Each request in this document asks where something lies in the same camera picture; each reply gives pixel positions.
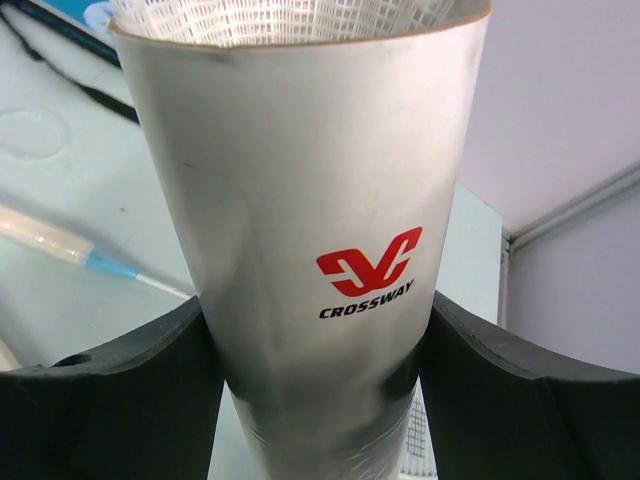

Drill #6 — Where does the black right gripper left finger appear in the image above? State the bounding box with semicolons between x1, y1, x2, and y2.
1;299;224;479

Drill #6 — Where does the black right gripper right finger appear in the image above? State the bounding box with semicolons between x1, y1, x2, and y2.
420;293;639;479

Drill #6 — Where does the blue racket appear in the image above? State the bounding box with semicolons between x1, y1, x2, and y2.
0;202;194;480

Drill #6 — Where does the white cardboard shuttlecock tube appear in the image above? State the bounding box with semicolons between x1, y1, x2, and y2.
109;1;492;479

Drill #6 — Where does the clear plastic tube lid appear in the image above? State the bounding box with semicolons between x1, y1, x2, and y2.
1;107;72;161

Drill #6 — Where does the blue sport racket bag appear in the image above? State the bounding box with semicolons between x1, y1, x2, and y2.
11;0;120;67

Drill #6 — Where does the white shuttlecock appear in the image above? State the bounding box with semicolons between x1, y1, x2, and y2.
109;0;461;46

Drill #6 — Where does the aluminium frame post right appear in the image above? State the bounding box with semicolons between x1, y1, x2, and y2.
502;161;639;255

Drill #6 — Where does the black bag shoulder strap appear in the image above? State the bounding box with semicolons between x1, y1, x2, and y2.
0;4;140;124

